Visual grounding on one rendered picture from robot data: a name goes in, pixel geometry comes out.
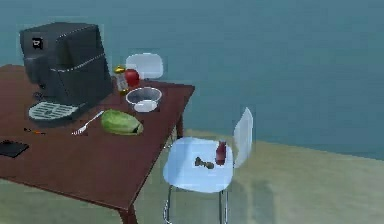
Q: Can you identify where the dark red bottle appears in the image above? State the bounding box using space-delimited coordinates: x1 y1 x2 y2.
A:
215 140 228 166

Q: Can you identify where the clear glass bowl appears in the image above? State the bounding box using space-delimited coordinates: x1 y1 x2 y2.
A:
125 86 163 114

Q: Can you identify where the small brown pepper mill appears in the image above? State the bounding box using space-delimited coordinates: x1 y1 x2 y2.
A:
194 156 215 170

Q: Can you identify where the white chair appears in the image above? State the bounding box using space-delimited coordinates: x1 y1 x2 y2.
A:
125 52 165 80
162 106 254 224

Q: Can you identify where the red apple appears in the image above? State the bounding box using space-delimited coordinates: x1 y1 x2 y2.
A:
124 68 141 88

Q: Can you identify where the green lettuce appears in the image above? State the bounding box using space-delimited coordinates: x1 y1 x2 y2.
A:
100 109 145 136

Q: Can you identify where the yellow capped shaker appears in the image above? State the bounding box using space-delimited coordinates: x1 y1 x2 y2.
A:
113 65 130 95

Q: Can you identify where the silver fork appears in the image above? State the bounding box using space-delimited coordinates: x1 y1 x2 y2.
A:
71 110 105 136

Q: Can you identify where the dark brown wooden table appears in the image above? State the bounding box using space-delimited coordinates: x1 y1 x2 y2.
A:
0 63 196 224

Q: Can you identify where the black coffee machine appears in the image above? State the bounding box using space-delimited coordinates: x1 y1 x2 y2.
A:
19 21 115 122

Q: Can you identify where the orange black pencil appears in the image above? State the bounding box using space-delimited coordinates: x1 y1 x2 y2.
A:
23 127 47 136

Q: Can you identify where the black flat phone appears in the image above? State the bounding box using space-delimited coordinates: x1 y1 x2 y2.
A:
0 139 30 159

